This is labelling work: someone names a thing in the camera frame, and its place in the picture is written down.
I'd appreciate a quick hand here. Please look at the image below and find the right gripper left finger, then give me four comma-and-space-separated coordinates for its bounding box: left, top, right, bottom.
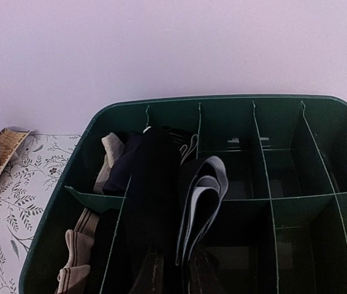
132, 245, 165, 294

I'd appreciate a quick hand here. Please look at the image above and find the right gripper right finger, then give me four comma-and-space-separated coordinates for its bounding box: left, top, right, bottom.
189, 244, 223, 293

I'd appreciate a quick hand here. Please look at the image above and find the black white-banded underwear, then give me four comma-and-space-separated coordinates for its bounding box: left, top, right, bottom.
123, 128, 229, 293

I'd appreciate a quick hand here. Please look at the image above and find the green divided storage box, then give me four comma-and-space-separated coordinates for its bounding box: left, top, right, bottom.
19, 95, 347, 293

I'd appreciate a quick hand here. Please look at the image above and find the tan striped rolled garment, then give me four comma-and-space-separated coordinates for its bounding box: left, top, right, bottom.
55, 208, 99, 293

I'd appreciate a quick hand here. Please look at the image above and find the dark ribbed rolled garment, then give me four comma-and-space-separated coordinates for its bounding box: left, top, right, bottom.
102, 132, 142, 195

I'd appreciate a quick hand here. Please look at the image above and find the beige rolled garment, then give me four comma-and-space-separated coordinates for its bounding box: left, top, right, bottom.
93, 132, 124, 194

